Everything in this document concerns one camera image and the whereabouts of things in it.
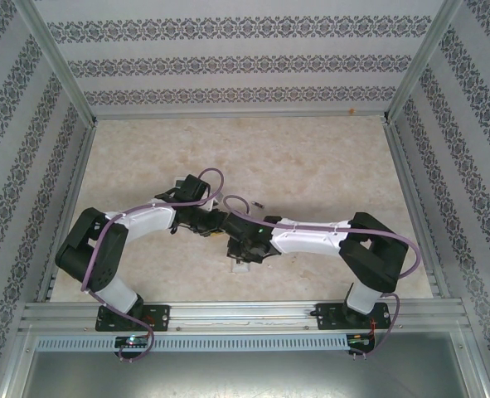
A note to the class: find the small dark battery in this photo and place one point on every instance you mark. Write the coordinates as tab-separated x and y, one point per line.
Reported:
258	204

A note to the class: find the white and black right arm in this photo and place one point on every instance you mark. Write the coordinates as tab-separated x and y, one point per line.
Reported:
307	240

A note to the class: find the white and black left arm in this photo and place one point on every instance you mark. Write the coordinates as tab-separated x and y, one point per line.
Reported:
145	224

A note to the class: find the small circuit board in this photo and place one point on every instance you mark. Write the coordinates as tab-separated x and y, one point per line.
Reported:
132	341
360	339

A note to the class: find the grey metal sheet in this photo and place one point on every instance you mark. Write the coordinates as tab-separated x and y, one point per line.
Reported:
244	377

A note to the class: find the wide aluminium mounting rail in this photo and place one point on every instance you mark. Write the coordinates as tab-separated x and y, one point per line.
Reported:
244	315

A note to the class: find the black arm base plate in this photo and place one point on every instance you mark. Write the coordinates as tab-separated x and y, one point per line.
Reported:
157	317
327	317

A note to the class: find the aluminium frame rail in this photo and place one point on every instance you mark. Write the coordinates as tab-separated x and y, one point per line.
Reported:
78	174
408	186
228	117

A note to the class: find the aluminium frame post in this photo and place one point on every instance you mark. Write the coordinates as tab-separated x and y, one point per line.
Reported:
419	66
61	66
14	369
474	360

